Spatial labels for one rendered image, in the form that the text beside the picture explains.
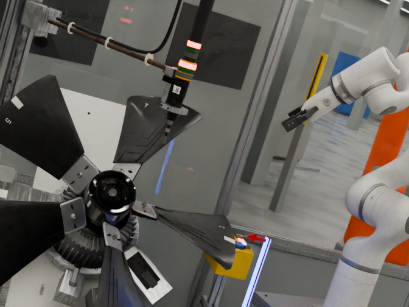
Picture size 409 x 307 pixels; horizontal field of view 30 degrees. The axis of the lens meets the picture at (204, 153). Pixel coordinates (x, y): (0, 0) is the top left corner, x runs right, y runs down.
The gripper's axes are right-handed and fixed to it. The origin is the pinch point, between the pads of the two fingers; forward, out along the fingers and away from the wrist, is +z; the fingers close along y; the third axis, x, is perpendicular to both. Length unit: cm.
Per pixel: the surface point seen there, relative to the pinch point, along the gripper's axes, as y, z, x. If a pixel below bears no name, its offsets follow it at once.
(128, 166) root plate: -26.7, 34.2, 15.5
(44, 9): 2, 44, 65
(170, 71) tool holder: -22.8, 10.9, 29.3
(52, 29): 4, 47, 59
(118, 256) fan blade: -44, 41, 0
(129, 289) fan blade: -47, 42, -8
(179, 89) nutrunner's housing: -25.6, 10.5, 24.5
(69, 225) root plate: -44, 47, 13
